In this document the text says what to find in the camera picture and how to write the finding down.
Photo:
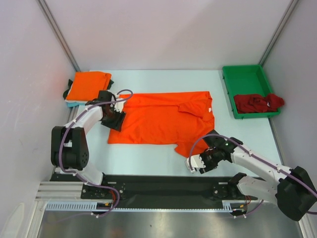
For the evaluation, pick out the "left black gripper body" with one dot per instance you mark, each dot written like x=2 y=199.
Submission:
x=114 y=120

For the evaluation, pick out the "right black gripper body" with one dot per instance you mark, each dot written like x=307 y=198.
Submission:
x=206 y=161

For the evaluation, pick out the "orange t shirt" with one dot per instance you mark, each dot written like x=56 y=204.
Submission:
x=87 y=85
x=167 y=118

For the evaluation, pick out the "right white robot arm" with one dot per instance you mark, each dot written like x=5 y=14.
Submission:
x=291 y=190

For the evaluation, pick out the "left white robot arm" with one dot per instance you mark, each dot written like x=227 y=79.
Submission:
x=69 y=148

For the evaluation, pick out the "folded light blue t shirt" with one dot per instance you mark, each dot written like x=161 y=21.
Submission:
x=71 y=105

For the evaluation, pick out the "folded orange t shirt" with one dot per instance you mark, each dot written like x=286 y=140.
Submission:
x=87 y=85

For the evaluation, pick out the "dark red t shirt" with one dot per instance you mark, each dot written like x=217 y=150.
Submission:
x=256 y=103

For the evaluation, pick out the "folded black t shirt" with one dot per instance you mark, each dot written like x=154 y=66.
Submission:
x=66 y=92

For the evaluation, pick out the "green plastic bin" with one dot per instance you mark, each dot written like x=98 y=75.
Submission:
x=243 y=80

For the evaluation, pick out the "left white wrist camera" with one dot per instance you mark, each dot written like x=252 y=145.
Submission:
x=119 y=104

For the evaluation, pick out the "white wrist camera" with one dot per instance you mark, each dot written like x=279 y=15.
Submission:
x=195 y=163
x=119 y=104

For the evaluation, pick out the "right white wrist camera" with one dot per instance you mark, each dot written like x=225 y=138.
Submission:
x=195 y=163

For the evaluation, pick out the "light blue cable duct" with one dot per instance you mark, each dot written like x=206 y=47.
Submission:
x=101 y=207

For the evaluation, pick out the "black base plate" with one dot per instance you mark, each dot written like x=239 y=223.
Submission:
x=173 y=205

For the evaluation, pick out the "aluminium front rail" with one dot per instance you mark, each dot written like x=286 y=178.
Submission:
x=62 y=191

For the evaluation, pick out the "left aluminium corner post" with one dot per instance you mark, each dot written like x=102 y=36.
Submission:
x=53 y=24

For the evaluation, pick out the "aluminium corner post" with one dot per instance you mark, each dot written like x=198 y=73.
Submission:
x=279 y=30
x=53 y=24

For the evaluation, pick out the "right aluminium corner post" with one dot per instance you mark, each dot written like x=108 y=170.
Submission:
x=279 y=30

